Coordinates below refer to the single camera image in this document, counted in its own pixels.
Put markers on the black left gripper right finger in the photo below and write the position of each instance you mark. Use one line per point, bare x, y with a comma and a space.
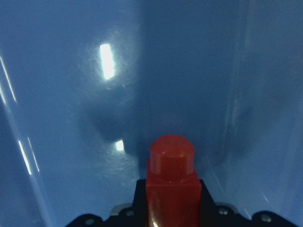
207, 202

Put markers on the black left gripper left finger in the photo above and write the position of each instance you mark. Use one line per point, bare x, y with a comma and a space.
140, 201

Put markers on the red block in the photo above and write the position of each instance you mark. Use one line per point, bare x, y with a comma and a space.
173, 190

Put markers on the blue plastic tray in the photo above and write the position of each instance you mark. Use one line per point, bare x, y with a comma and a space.
87, 85

